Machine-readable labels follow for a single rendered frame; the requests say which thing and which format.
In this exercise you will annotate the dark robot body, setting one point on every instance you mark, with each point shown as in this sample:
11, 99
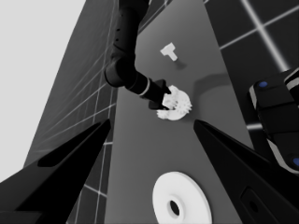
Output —
274, 109

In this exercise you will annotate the large thick white disc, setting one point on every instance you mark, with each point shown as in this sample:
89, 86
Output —
187, 189

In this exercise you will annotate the small white T-shaped piece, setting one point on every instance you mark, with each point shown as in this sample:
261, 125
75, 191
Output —
169, 50

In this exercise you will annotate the white round carrier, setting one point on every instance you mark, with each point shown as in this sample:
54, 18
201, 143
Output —
170, 118

